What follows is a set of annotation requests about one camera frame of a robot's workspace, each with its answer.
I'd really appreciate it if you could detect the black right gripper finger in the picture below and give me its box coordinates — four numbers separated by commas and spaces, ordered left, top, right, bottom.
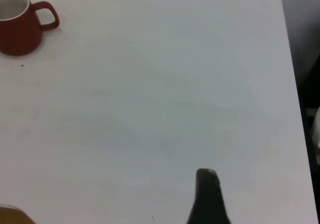
186, 168, 232, 224

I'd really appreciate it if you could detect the red ceramic mug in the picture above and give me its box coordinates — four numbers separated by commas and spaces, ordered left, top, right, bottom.
0, 0, 60, 57

